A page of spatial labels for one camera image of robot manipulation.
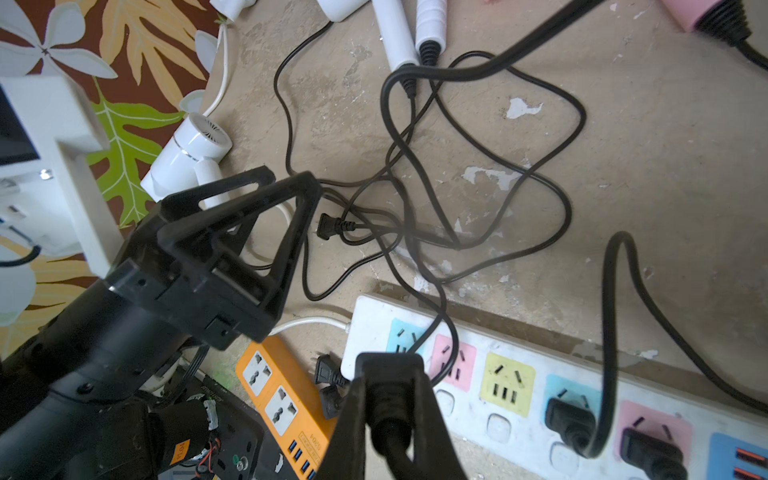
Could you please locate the orange power strip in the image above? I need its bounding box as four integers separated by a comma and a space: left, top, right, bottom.
235, 336, 337, 479

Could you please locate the black plug pair left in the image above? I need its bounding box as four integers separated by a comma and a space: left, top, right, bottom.
315, 213, 357, 240

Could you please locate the white hair dryer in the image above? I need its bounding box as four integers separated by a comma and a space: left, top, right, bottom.
415, 0, 447, 67
140, 113, 233, 202
314, 0, 421, 97
210, 0, 256, 22

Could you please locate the white multicolour power strip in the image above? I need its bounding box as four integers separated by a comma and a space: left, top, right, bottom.
342, 295, 767, 479

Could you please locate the black cable with plug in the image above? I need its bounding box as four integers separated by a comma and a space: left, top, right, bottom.
353, 0, 607, 480

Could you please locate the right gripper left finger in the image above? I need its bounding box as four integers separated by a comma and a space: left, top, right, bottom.
314, 377, 366, 480

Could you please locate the pink hair dryer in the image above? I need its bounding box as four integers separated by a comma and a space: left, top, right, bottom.
662, 0, 752, 46

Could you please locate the white hair dryer far left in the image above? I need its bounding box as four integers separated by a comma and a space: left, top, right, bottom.
210, 0, 256, 22

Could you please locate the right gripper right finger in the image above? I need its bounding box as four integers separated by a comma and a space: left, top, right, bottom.
413, 372, 467, 479

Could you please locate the black dryer power cable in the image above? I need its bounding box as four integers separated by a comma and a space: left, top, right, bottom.
542, 230, 768, 460

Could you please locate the white hair dryer near left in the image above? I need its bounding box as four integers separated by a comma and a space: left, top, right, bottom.
140, 113, 233, 202

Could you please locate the black plug on orange strip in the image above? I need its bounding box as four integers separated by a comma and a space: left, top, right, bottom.
314, 354, 350, 420

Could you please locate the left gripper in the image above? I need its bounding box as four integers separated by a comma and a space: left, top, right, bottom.
106, 166, 322, 350

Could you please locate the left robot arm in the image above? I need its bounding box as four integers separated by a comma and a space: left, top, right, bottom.
1, 166, 323, 479

